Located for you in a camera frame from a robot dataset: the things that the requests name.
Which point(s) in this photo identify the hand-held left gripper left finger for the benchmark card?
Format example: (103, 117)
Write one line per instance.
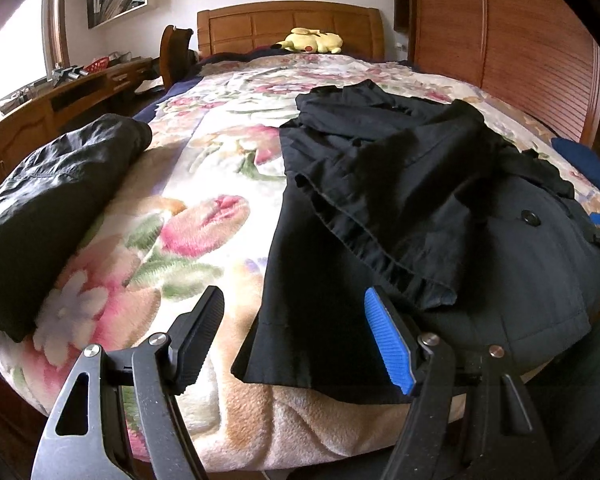
(200, 340)

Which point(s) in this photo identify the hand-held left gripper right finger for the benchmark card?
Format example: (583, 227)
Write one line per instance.
(390, 340)

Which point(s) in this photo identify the black trench coat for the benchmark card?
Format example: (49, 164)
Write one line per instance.
(430, 185)

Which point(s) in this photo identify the blue cloth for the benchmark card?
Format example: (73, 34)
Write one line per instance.
(587, 165)

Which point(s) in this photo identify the floral blanket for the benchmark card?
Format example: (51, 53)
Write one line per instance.
(195, 185)

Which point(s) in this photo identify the folded dark garment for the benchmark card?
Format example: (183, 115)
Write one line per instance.
(45, 210)

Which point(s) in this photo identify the wooden slatted wardrobe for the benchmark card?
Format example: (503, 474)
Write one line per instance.
(505, 35)

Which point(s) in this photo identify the white paper on floor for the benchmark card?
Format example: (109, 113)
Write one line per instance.
(147, 87)

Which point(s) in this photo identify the wooden desk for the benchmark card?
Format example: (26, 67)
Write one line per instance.
(25, 125)

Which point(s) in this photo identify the wooden chair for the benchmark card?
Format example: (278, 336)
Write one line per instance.
(172, 55)

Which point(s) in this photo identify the red basket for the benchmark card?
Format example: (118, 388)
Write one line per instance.
(97, 65)

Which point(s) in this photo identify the black device on desk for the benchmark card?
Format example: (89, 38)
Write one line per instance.
(65, 72)

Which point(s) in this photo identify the yellow plush toy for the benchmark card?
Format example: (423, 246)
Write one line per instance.
(315, 42)

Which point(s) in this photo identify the wooden bed headboard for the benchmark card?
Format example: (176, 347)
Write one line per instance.
(290, 20)

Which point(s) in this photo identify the window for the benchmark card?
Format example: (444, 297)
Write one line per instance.
(10, 55)

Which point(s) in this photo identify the row of books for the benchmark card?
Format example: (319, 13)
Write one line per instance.
(115, 7)

